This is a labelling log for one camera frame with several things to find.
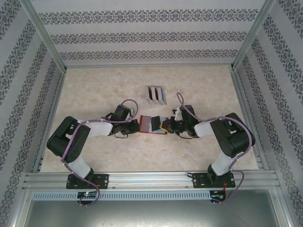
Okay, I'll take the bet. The red card holder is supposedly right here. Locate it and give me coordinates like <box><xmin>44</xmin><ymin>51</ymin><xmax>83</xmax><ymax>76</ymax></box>
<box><xmin>139</xmin><ymin>115</ymin><xmax>169</xmax><ymax>135</ymax></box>

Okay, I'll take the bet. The aluminium mounting rail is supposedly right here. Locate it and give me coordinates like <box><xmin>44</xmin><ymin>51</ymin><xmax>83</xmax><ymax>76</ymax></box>
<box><xmin>23</xmin><ymin>172</ymin><xmax>277</xmax><ymax>190</ymax></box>

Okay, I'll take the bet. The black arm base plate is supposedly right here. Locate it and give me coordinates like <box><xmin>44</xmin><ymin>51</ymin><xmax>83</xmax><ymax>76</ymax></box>
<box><xmin>67</xmin><ymin>174</ymin><xmax>110</xmax><ymax>190</ymax></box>
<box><xmin>192</xmin><ymin>172</ymin><xmax>235</xmax><ymax>189</ymax></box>

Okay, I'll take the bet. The aluminium side rail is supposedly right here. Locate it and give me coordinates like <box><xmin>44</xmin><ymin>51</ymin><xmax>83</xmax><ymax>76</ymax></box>
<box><xmin>230</xmin><ymin>68</ymin><xmax>270</xmax><ymax>170</ymax></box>
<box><xmin>32</xmin><ymin>68</ymin><xmax>67</xmax><ymax>173</ymax></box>

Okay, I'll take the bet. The grey slotted cable duct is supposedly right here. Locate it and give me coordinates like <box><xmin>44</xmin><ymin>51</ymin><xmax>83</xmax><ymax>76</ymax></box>
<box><xmin>32</xmin><ymin>191</ymin><xmax>211</xmax><ymax>201</ymax></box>

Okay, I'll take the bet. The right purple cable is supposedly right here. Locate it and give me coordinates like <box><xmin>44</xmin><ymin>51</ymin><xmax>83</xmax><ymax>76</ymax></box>
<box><xmin>177</xmin><ymin>92</ymin><xmax>253</xmax><ymax>204</ymax></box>

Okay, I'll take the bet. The purple cable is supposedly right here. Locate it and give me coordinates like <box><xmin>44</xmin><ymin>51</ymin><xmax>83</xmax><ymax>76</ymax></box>
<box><xmin>62</xmin><ymin>98</ymin><xmax>139</xmax><ymax>204</ymax></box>
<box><xmin>177</xmin><ymin>92</ymin><xmax>253</xmax><ymax>204</ymax></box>

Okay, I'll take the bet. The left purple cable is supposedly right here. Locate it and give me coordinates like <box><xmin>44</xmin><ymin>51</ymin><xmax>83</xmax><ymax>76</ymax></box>
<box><xmin>62</xmin><ymin>98</ymin><xmax>139</xmax><ymax>204</ymax></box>

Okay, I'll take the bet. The aluminium frame post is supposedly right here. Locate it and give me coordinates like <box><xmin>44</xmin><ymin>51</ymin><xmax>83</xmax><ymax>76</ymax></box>
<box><xmin>230</xmin><ymin>0</ymin><xmax>277</xmax><ymax>71</ymax></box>
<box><xmin>22</xmin><ymin>0</ymin><xmax>67</xmax><ymax>71</ymax></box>

